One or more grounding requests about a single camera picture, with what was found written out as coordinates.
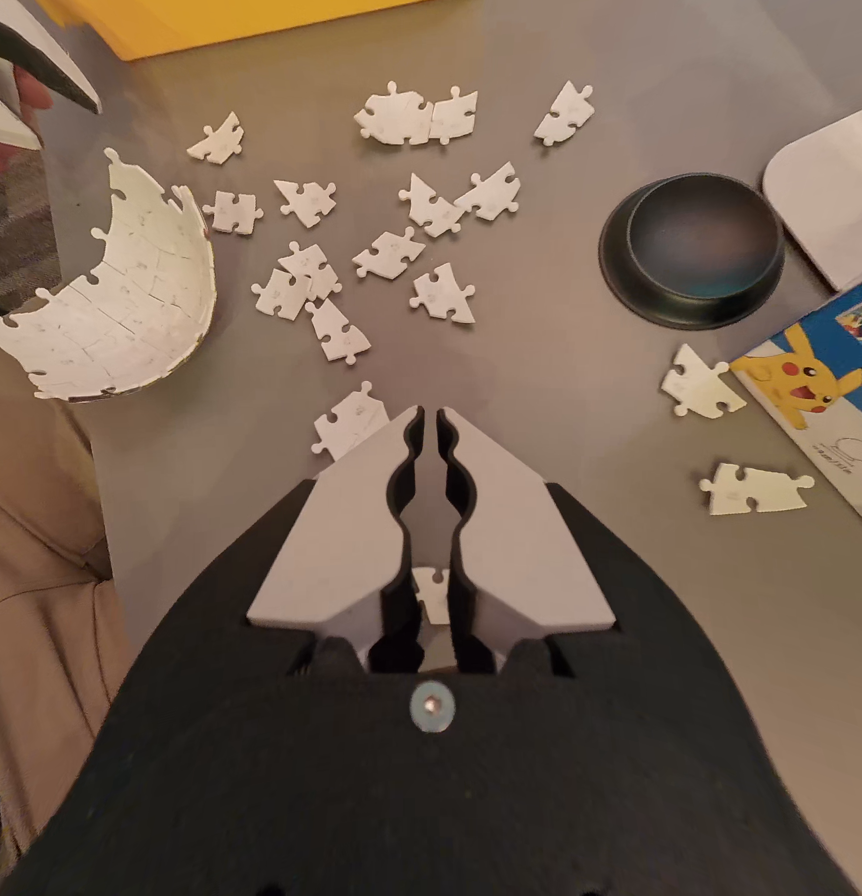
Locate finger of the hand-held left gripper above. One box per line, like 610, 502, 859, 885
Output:
0, 85, 45, 152
0, 0, 103, 116

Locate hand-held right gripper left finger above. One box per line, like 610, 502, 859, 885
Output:
247, 406, 426, 660

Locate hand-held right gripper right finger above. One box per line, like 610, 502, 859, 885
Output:
437, 408, 617, 660

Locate partly built white puzzle ball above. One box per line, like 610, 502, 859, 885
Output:
0, 147, 217, 403

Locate white puzzle pieces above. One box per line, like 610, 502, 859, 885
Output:
186, 80, 817, 627

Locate colourful cardboard puzzle box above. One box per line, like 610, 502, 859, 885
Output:
728, 276, 862, 536

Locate joined white puzzle strip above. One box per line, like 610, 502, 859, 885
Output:
354, 82, 480, 147

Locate yellow plastic bin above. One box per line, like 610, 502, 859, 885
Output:
35, 0, 432, 63

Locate black round stand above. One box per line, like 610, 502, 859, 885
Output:
599, 174, 786, 331

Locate white rounded flat pad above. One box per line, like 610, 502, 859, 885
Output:
762, 101, 862, 294

